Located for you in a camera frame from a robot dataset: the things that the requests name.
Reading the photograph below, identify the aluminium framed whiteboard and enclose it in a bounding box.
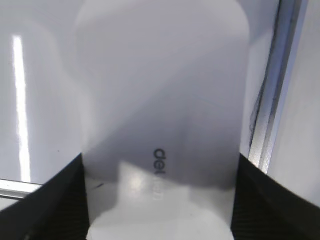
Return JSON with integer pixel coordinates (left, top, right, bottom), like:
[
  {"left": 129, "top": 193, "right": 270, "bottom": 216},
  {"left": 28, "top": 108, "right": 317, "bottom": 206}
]
[{"left": 0, "top": 0, "right": 309, "bottom": 201}]

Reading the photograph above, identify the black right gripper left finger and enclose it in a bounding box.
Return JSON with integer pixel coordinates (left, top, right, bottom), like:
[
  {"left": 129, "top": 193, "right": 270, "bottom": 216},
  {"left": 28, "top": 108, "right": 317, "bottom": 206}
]
[{"left": 0, "top": 154, "right": 90, "bottom": 240}]

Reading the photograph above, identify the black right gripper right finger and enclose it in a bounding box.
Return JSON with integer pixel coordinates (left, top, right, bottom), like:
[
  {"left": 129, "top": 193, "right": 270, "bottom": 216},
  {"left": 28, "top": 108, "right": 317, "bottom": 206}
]
[{"left": 230, "top": 155, "right": 320, "bottom": 240}]

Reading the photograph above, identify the white whiteboard eraser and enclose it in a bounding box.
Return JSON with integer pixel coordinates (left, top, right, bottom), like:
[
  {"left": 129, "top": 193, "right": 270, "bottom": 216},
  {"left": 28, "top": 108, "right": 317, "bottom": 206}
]
[{"left": 76, "top": 0, "right": 250, "bottom": 240}]

